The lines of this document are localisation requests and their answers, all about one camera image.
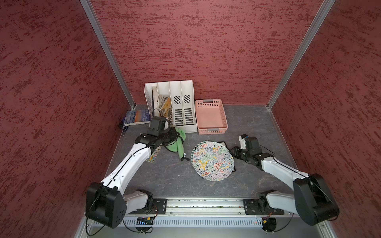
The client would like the green microfiber cloth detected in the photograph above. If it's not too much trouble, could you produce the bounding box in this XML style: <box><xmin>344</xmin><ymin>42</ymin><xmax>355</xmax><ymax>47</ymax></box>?
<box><xmin>165</xmin><ymin>128</ymin><xmax>190</xmax><ymax>161</ymax></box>

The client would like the round colourful speckled plate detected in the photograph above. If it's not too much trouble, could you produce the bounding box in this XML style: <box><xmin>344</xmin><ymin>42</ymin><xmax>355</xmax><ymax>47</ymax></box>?
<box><xmin>190</xmin><ymin>141</ymin><xmax>235</xmax><ymax>181</ymax></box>

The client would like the square floral plate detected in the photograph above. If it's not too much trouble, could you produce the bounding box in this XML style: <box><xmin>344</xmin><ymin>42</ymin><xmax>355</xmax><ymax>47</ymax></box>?
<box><xmin>218</xmin><ymin>141</ymin><xmax>236</xmax><ymax>173</ymax></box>

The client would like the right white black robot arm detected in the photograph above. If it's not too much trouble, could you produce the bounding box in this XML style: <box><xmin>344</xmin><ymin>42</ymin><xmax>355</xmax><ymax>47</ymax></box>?
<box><xmin>230</xmin><ymin>134</ymin><xmax>340</xmax><ymax>226</ymax></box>

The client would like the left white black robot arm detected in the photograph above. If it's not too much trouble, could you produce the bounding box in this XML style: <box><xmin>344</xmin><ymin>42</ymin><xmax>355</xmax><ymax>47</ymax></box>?
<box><xmin>85</xmin><ymin>117</ymin><xmax>180</xmax><ymax>228</ymax></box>

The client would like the orange comic book in rack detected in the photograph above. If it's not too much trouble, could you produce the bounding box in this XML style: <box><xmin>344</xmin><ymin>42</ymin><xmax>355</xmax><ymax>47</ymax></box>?
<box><xmin>159</xmin><ymin>95</ymin><xmax>172</xmax><ymax>119</ymax></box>

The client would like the floral picture book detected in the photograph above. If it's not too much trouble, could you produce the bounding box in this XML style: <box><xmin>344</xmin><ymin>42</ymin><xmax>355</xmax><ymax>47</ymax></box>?
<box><xmin>146</xmin><ymin>146</ymin><xmax>162</xmax><ymax>163</ymax></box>

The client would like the white file organizer rack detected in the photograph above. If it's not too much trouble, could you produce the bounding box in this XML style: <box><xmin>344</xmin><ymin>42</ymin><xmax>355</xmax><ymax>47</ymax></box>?
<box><xmin>144</xmin><ymin>80</ymin><xmax>197</xmax><ymax>133</ymax></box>

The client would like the blue book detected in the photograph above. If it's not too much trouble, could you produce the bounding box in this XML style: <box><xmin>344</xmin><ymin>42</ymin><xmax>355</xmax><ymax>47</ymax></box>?
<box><xmin>124</xmin><ymin>109</ymin><xmax>151</xmax><ymax>126</ymax></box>

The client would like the pink plastic basket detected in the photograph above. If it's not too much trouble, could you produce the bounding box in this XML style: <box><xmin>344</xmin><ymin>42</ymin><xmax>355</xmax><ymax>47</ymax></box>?
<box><xmin>195</xmin><ymin>99</ymin><xmax>228</xmax><ymax>135</ymax></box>

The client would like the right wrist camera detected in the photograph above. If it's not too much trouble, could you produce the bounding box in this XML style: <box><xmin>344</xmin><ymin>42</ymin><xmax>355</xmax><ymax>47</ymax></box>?
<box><xmin>239</xmin><ymin>134</ymin><xmax>248</xmax><ymax>150</ymax></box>

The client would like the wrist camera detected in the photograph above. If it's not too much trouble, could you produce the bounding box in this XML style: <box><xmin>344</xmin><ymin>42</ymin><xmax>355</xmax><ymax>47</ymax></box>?
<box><xmin>152</xmin><ymin>108</ymin><xmax>172</xmax><ymax>133</ymax></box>
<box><xmin>239</xmin><ymin>134</ymin><xmax>248</xmax><ymax>150</ymax></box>

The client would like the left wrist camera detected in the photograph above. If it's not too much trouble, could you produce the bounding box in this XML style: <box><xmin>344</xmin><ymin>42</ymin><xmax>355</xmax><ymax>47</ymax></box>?
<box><xmin>152</xmin><ymin>108</ymin><xmax>172</xmax><ymax>133</ymax></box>

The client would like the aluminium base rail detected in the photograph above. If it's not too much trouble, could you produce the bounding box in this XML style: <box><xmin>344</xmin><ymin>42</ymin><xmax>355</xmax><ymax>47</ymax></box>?
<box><xmin>117</xmin><ymin>197</ymin><xmax>297</xmax><ymax>218</ymax></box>

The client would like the left aluminium corner post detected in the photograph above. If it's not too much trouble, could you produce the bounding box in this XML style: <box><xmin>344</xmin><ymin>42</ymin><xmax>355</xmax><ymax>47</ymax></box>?
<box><xmin>80</xmin><ymin>0</ymin><xmax>136</xmax><ymax>110</ymax></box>

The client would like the aluminium corner post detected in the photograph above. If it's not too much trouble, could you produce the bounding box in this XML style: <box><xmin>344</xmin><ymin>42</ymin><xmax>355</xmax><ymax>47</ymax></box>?
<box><xmin>80</xmin><ymin>0</ymin><xmax>136</xmax><ymax>110</ymax></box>
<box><xmin>267</xmin><ymin>0</ymin><xmax>335</xmax><ymax>111</ymax></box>

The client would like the right aluminium corner post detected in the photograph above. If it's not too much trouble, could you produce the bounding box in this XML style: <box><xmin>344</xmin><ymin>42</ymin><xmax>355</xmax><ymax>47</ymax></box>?
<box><xmin>267</xmin><ymin>0</ymin><xmax>335</xmax><ymax>111</ymax></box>

